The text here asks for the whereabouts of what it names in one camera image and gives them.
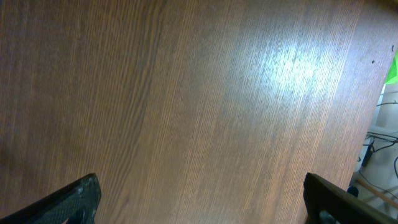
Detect green object beyond table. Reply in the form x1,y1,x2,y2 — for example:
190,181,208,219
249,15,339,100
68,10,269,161
385,53,398,85

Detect black floor cables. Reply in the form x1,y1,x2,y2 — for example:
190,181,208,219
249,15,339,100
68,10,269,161
357,99,398,200

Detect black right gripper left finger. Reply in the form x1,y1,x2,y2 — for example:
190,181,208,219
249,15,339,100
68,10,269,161
1,173,101,224

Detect wooden stick on floor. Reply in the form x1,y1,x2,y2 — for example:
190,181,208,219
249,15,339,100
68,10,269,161
356,179,398,209

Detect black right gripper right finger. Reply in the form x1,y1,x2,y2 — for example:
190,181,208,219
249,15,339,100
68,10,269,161
303,173,397,224

